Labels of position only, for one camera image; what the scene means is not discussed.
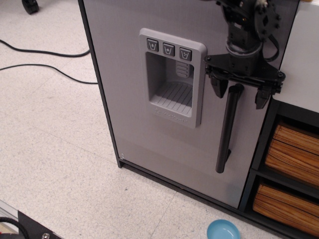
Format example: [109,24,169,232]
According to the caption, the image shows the white counter top block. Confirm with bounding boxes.
[274,0,319,113]

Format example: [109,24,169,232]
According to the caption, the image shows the blue plastic bowl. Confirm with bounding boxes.
[207,220,241,239]

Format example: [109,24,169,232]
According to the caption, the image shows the black bar door handle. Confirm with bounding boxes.
[215,84,244,174]

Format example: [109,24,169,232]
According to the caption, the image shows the black floor cable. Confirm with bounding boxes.
[0,39,91,58]
[0,64,98,85]

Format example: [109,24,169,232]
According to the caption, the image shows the black caster wheel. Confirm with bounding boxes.
[21,0,39,14]

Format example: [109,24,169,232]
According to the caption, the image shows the dark shelf unit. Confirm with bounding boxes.
[239,100,319,239]

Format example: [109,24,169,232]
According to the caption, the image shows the upper black floor cable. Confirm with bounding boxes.
[0,39,91,58]

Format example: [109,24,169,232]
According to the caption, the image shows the black braided cable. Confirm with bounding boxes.
[0,216,24,239]

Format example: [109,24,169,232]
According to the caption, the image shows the grey toy fridge door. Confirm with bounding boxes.
[81,0,299,209]

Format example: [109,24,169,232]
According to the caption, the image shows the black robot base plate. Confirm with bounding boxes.
[17,211,61,239]

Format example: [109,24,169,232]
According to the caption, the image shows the grey water dispenser panel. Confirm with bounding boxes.
[139,28,207,128]

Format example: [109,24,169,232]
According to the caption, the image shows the lower black floor cable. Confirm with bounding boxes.
[0,64,98,85]

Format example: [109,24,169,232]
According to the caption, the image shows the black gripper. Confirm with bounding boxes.
[204,46,286,110]

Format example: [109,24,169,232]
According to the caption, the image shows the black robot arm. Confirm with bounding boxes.
[204,0,286,109]

